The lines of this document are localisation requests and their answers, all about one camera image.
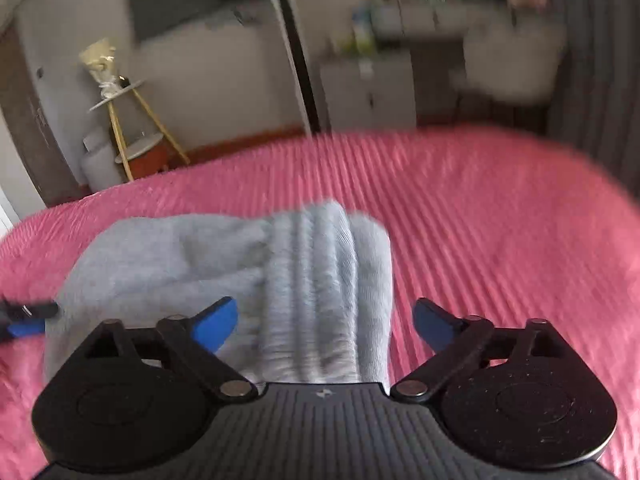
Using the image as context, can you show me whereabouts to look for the white cabinet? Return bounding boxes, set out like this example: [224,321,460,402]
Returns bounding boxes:
[319,54,419,132]

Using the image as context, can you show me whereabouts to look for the white black-edged panel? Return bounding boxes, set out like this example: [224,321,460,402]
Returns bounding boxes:
[262,0,322,137]

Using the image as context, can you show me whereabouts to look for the green white bottle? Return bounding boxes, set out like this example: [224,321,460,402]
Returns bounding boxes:
[351,9,375,55]

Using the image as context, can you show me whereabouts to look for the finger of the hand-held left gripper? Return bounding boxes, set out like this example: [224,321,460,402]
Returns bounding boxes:
[0,297,59,339]

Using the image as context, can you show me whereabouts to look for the dark grey curtain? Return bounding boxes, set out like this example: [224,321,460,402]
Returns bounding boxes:
[545,0,640,171]

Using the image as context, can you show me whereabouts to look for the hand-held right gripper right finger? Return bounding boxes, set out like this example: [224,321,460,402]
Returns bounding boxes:
[390,297,571,403]

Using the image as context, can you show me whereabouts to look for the gold tripod shelf stand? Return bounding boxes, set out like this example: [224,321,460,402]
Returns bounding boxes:
[79,37,192,182]

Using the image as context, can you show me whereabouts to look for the pink ribbed blanket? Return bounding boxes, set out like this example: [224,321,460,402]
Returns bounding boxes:
[0,127,640,480]

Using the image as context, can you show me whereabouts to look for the white cylinder bin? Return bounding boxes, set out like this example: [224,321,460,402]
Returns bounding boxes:
[81,127,125,190]

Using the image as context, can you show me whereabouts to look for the grey pants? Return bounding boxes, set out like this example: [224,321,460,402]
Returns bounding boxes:
[44,200,396,392]

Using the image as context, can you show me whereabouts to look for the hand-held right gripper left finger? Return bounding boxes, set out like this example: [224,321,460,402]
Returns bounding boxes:
[75,296,258,402]

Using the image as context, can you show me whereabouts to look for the brown door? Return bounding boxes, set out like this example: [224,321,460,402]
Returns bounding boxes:
[0,24,83,207]

